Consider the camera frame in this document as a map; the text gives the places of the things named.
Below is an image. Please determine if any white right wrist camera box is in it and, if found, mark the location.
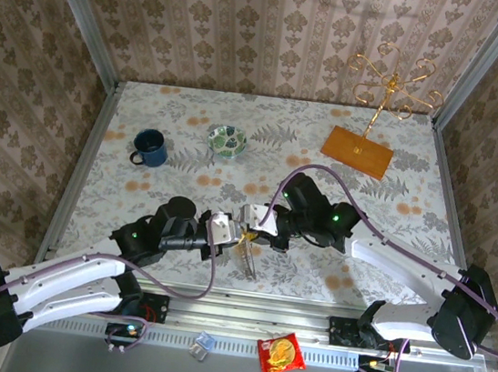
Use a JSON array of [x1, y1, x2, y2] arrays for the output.
[[236, 201, 282, 237]]

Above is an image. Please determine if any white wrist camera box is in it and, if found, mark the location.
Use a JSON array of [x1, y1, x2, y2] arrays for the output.
[[236, 201, 282, 237], [206, 210, 242, 247]]

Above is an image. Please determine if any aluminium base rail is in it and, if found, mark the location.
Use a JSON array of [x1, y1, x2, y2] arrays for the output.
[[127, 276, 399, 358]]

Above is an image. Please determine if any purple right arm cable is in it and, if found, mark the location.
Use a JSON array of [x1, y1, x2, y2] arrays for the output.
[[246, 158, 498, 360]]

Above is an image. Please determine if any slotted grey cable duct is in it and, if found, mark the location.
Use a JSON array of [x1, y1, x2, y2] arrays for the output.
[[27, 308, 395, 372]]

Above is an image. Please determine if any small clear plastic box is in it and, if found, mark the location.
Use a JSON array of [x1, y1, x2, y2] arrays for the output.
[[187, 329, 218, 364]]

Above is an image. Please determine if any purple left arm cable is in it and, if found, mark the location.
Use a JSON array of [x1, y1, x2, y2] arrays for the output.
[[0, 184, 228, 372]]

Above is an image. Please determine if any metal keyring with keys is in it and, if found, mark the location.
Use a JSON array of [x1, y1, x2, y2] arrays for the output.
[[229, 236, 266, 283]]

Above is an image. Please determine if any aluminium frame post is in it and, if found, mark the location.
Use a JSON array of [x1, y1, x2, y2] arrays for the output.
[[20, 0, 132, 95], [431, 0, 498, 137]]

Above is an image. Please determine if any aluminium side rail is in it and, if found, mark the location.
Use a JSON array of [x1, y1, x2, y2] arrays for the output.
[[412, 117, 487, 280], [36, 74, 124, 268]]

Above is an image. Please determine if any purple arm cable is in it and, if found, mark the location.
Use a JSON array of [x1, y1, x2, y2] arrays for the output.
[[0, 184, 228, 372], [246, 158, 498, 360]]

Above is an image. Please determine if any green leaf pattern bowl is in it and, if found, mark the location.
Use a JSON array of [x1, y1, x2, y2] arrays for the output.
[[204, 122, 250, 163]]

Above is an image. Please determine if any dark blue enamel mug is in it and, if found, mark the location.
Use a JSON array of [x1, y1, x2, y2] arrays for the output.
[[127, 126, 172, 171]]

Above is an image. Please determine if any gold hook stand wooden base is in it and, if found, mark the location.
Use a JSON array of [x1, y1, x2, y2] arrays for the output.
[[317, 35, 452, 188]]

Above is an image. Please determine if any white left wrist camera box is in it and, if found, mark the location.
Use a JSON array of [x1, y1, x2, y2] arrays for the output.
[[206, 210, 242, 247]]

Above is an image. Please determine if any small black connector board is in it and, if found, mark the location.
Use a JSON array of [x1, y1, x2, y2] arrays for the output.
[[356, 354, 395, 372], [104, 321, 142, 342]]

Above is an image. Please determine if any red snack packet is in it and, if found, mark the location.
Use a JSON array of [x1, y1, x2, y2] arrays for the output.
[[252, 327, 311, 372]]

